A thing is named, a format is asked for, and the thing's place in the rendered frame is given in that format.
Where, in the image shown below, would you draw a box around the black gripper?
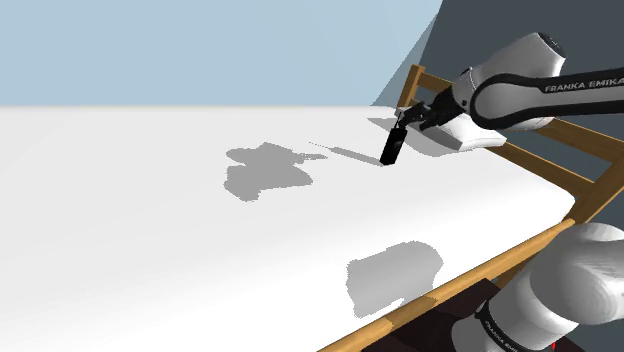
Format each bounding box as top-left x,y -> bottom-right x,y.
398,86 -> 466,132

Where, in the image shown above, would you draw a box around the black remote control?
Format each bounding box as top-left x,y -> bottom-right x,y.
379,123 -> 409,167

